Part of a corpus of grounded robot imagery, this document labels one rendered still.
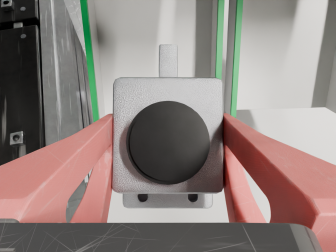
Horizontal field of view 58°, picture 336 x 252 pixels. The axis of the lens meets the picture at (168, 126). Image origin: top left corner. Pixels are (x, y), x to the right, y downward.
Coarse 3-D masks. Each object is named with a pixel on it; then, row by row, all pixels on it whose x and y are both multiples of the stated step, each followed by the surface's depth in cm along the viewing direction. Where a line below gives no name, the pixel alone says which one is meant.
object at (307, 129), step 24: (240, 120) 51; (264, 120) 51; (288, 120) 51; (312, 120) 52; (288, 144) 50; (312, 144) 50; (120, 216) 45; (144, 216) 45; (168, 216) 45; (192, 216) 45; (216, 216) 45; (264, 216) 45
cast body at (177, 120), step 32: (160, 64) 16; (128, 96) 12; (160, 96) 12; (192, 96) 12; (128, 128) 11; (160, 128) 11; (192, 128) 11; (128, 160) 12; (160, 160) 11; (192, 160) 11; (128, 192) 12; (160, 192) 12; (192, 192) 12
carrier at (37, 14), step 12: (0, 0) 48; (24, 0) 48; (36, 0) 48; (0, 12) 47; (12, 12) 47; (24, 12) 47; (36, 12) 47; (0, 24) 46; (12, 24) 47; (24, 24) 47; (36, 24) 48
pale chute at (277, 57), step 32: (256, 0) 33; (288, 0) 33; (320, 0) 33; (256, 32) 34; (288, 32) 35; (320, 32) 35; (256, 64) 36; (288, 64) 36; (320, 64) 36; (224, 96) 37; (256, 96) 37; (288, 96) 37; (320, 96) 37
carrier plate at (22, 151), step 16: (0, 32) 45; (16, 32) 45; (32, 32) 45; (0, 48) 44; (16, 48) 44; (32, 48) 44; (0, 64) 43; (16, 64) 43; (32, 64) 43; (0, 80) 42; (16, 80) 42; (32, 80) 42; (16, 96) 41; (32, 96) 41; (0, 112) 40; (16, 112) 40; (32, 112) 40; (0, 128) 39; (16, 128) 39; (32, 128) 39; (0, 144) 38; (32, 144) 38; (0, 160) 37
